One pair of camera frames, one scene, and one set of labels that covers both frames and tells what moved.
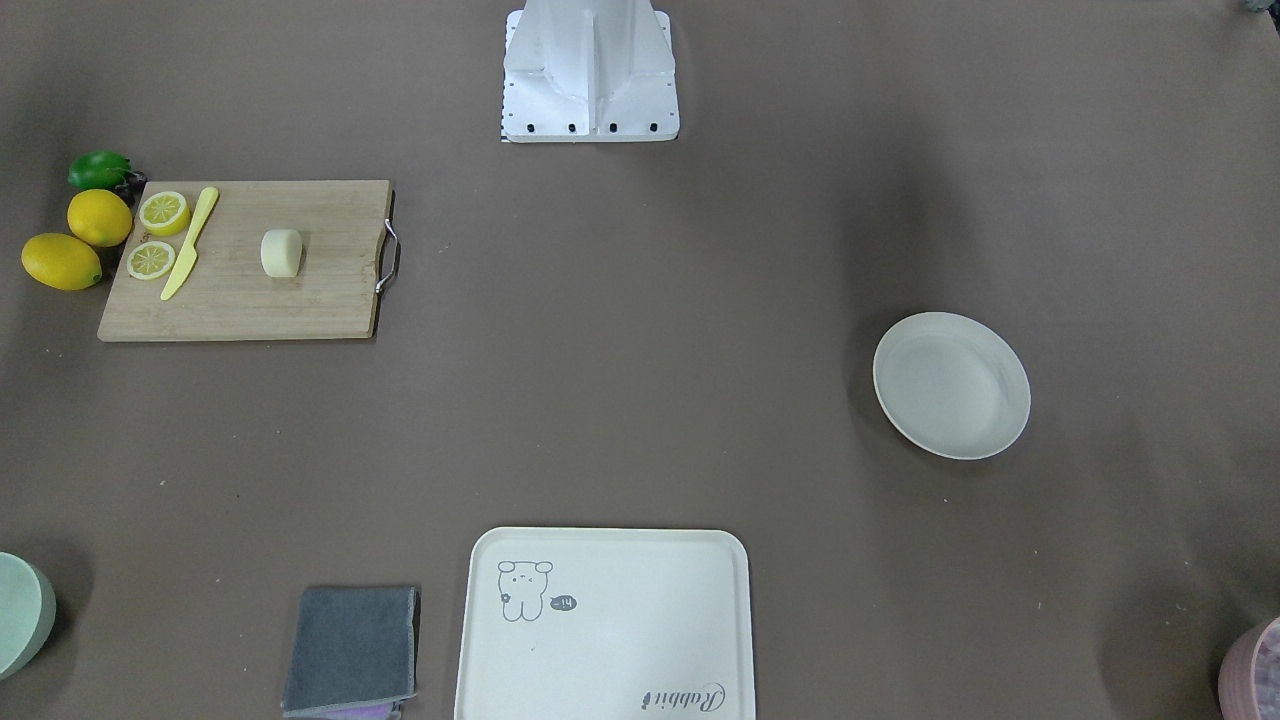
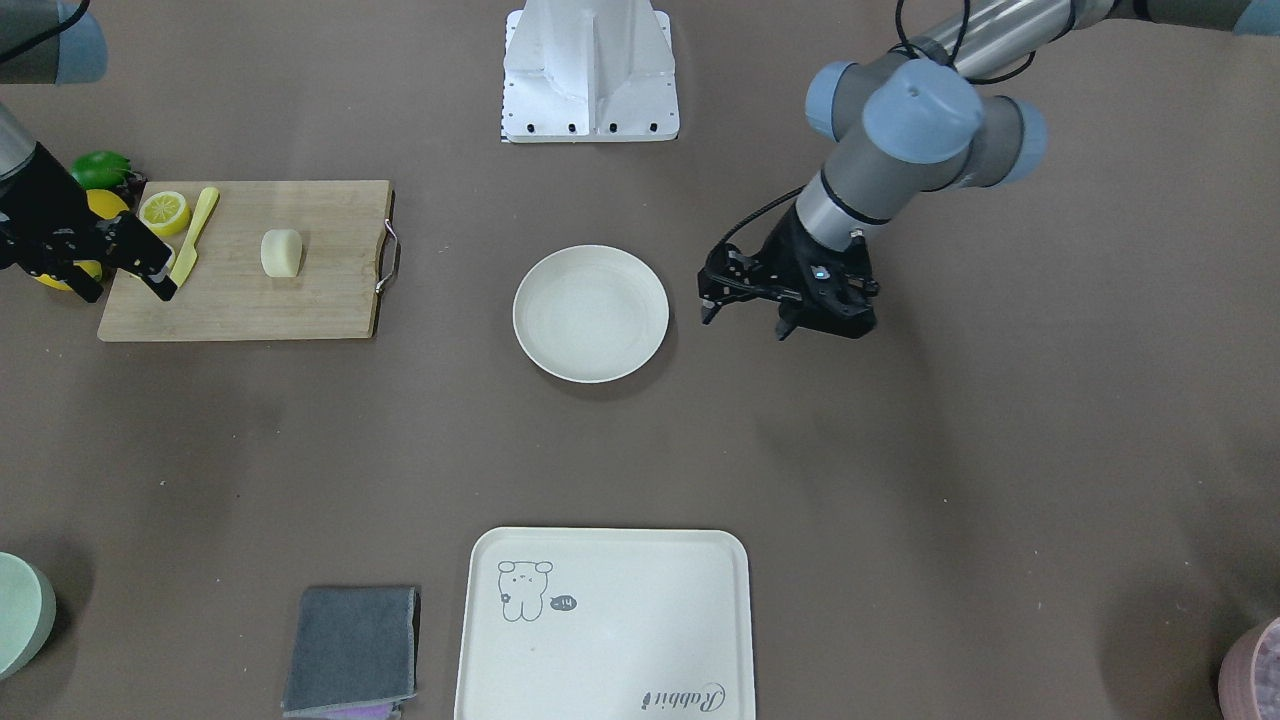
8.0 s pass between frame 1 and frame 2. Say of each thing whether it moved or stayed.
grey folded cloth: stayed
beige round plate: moved
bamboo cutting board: stayed
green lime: stayed
